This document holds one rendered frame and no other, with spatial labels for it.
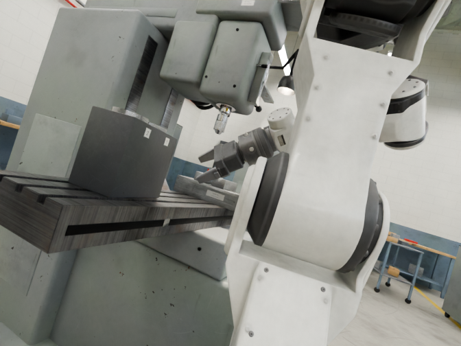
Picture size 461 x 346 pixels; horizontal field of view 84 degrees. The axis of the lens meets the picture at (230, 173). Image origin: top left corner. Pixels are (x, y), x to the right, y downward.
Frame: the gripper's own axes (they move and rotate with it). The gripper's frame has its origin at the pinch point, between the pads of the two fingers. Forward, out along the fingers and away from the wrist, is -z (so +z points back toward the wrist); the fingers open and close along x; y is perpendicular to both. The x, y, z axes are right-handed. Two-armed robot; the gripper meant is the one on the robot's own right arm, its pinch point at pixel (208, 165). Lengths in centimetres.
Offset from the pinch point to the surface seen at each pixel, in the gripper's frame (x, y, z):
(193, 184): 27.8, -21.5, -18.2
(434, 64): 596, -314, 476
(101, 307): -8, -35, -61
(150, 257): -1.4, -25.2, -35.3
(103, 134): -7.0, 21.7, -15.2
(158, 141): 0.6, 12.3, -8.5
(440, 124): 490, -418, 420
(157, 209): -13.1, 1.6, -13.0
